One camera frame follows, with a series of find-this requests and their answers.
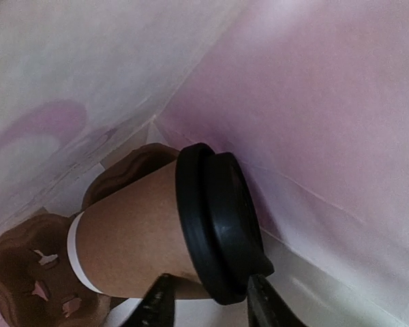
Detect black cup lid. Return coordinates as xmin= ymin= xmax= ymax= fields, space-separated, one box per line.
xmin=175 ymin=143 xmax=274 ymax=305

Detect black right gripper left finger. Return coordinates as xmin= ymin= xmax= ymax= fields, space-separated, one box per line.
xmin=125 ymin=274 xmax=175 ymax=327

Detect single brown paper cup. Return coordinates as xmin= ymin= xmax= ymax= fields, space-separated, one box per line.
xmin=67 ymin=162 xmax=209 ymax=299

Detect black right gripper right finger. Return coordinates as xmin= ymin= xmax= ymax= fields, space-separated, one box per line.
xmin=247 ymin=275 xmax=305 ymax=327

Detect white pink paper bag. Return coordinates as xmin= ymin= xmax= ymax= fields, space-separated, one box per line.
xmin=0 ymin=1 xmax=409 ymax=326

